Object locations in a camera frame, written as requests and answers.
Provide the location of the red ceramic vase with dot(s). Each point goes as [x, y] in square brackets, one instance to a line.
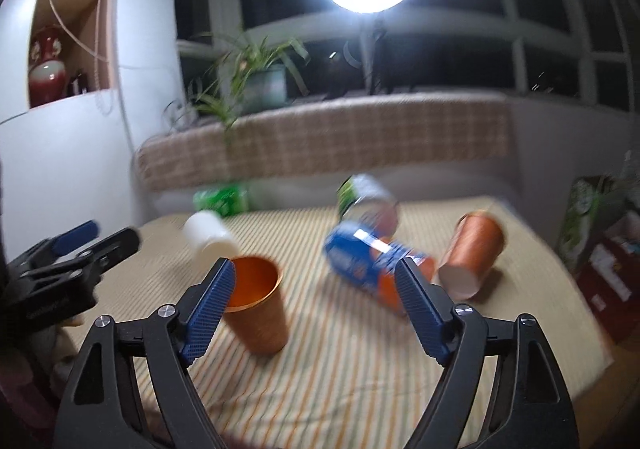
[46, 79]

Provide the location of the white paper cup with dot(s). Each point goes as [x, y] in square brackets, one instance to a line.
[207, 234]

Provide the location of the blue orange snack can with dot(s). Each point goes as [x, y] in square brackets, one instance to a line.
[360, 264]

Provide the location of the potted green plant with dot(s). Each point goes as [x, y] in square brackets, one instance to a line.
[265, 89]

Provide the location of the green cardboard box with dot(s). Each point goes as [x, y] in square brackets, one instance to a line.
[580, 219]

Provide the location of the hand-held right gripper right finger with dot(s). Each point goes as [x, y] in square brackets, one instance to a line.
[420, 314]

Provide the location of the green packet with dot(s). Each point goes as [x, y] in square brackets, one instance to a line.
[222, 199]

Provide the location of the black light stand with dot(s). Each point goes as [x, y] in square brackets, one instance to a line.
[372, 54]

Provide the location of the red cardboard box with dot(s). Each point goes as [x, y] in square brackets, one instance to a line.
[610, 279]

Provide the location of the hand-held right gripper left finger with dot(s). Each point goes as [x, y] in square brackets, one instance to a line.
[210, 314]

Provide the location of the plaid bench cushion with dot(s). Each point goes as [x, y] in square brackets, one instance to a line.
[350, 139]

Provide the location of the green white can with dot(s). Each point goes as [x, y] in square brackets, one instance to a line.
[370, 204]

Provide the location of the orange paper cup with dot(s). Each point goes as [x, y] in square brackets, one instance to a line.
[475, 244]
[262, 314]

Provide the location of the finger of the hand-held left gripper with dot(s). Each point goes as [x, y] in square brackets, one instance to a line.
[75, 235]
[112, 249]

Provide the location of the white window frame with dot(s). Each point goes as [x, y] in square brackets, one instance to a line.
[450, 26]

